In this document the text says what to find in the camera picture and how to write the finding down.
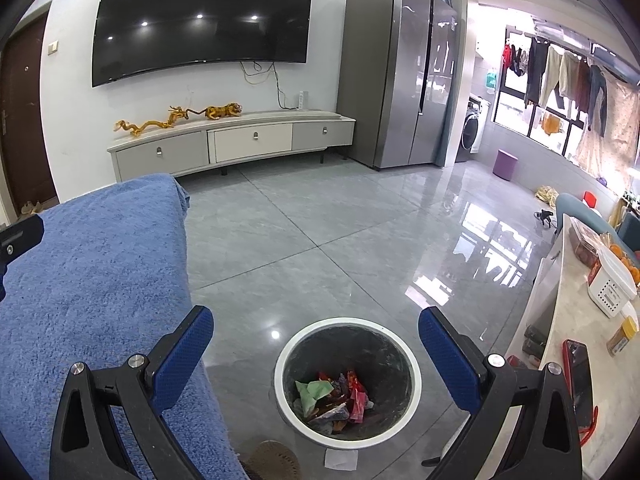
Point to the black wall television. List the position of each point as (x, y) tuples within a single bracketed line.
[(200, 20)]

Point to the clear plastic food container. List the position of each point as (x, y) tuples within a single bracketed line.
[(587, 242)]

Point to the pink red wrapper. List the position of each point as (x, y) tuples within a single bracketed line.
[(361, 407)]

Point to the small red object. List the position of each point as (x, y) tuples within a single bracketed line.
[(590, 199)]

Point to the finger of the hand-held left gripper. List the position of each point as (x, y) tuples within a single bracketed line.
[(20, 240)]

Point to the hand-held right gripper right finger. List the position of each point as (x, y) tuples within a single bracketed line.
[(445, 360)]

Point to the round white trash bin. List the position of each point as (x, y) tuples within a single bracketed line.
[(350, 340)]

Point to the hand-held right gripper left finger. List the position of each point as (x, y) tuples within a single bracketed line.
[(182, 360)]

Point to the white wall switch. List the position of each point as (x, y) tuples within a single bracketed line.
[(53, 47)]

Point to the dark red chip bag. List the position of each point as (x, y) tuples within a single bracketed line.
[(330, 412)]

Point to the white grey television stand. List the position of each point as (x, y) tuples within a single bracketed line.
[(165, 152)]

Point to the white perforated basket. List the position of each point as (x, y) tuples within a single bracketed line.
[(612, 290)]

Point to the round woven mat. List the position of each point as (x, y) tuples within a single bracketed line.
[(274, 462)]

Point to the grey double door fridge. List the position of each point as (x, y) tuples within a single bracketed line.
[(380, 70)]

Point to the light green wrapper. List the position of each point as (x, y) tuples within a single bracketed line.
[(314, 394)]

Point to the row of hanging clothes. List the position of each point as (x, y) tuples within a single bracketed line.
[(550, 75)]

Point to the small black floor object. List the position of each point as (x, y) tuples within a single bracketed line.
[(545, 217)]

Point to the golden dragon ornament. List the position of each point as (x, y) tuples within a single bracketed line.
[(150, 125)]

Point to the yellow cloth on floor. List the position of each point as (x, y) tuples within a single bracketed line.
[(546, 195)]

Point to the blue chair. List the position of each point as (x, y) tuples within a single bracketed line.
[(570, 207)]

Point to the golden tiger ornament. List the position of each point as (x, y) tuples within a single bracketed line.
[(222, 111)]

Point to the marble dining table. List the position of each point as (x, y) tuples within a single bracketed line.
[(560, 320)]

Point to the white paper scrap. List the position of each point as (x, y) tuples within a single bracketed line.
[(341, 460)]

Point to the beige slipper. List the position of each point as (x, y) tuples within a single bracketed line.
[(31, 207)]

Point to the yellow-lidded jar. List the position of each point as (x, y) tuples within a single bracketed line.
[(622, 336)]

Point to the white power strip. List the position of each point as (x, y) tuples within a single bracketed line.
[(301, 100)]

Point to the pile of oranges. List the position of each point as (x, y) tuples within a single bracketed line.
[(627, 260)]

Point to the grey washing machine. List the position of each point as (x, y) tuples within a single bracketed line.
[(472, 130)]

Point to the balcony window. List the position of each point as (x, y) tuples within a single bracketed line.
[(510, 105)]

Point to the dark brown door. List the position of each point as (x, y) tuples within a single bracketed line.
[(22, 120)]

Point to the purple stool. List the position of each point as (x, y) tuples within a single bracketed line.
[(505, 165)]

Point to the red yellow snack bag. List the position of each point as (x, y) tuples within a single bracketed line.
[(356, 380)]

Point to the red cased phone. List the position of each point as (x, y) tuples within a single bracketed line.
[(580, 385)]

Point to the patterned hanging cloth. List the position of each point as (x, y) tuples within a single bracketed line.
[(615, 130)]

